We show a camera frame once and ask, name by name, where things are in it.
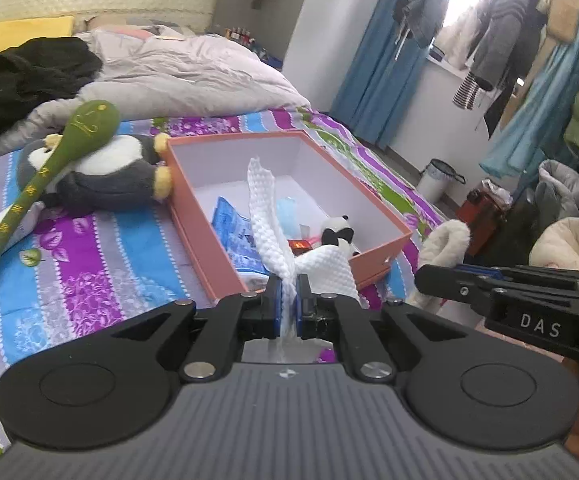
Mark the yellow pillow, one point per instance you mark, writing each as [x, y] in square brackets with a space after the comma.
[24, 35]

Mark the grey wardrobe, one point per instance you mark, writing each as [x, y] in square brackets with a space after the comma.
[269, 10]

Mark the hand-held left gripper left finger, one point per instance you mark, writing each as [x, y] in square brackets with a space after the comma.
[274, 305]

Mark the grey hanging coat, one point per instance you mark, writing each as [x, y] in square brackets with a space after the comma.
[504, 40]

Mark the striped garment sleeve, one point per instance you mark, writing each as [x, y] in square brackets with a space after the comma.
[467, 92]

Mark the white hanging garment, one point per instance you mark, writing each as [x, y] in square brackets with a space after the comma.
[459, 40]

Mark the blue curtain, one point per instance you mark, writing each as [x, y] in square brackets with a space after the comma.
[369, 85]

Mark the white waffle cloth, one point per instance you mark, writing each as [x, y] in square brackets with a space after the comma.
[264, 210]

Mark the red foil packet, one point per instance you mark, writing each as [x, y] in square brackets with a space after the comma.
[300, 246]

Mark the light grey duvet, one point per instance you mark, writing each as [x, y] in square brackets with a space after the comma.
[194, 75]

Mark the orange cardboard box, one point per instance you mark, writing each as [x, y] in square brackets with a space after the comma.
[194, 245]

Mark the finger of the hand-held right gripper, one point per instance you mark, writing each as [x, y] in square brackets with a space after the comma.
[444, 280]
[479, 270]

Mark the blue face mask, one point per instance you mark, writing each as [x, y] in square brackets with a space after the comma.
[287, 212]

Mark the row of small bottles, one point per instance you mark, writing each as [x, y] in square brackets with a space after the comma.
[242, 36]

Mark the pink pillow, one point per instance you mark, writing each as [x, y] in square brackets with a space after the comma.
[139, 32]

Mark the grey penguin plush toy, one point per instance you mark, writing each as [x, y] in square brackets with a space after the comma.
[114, 175]

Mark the grey padded jacket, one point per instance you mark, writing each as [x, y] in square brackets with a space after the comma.
[554, 195]

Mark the small panda plush toy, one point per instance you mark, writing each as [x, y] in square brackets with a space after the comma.
[337, 232]

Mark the cream fleece garment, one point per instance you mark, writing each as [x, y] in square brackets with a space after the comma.
[569, 247]

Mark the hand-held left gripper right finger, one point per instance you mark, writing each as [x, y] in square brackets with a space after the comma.
[302, 310]

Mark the black jacket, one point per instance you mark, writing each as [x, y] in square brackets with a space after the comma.
[19, 80]

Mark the blue tissue packet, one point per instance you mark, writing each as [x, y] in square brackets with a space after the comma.
[232, 225]

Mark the white trash bin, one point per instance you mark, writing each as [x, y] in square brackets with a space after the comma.
[434, 182]

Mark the teal hanging garment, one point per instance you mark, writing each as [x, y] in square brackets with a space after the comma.
[544, 110]

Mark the green plush stick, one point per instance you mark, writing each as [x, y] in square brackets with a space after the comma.
[94, 120]

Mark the red stool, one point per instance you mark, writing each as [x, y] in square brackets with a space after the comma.
[479, 215]

